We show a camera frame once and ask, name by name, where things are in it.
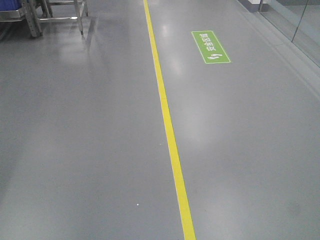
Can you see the green floor safety sign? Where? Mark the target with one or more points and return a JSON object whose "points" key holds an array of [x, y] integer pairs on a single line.
{"points": [[210, 47]]}

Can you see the blue plastic bin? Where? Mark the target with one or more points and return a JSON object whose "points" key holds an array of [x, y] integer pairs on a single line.
{"points": [[9, 5]]}

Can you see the stainless steel cart frame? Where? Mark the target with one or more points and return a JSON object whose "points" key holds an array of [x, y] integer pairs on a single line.
{"points": [[35, 12]]}

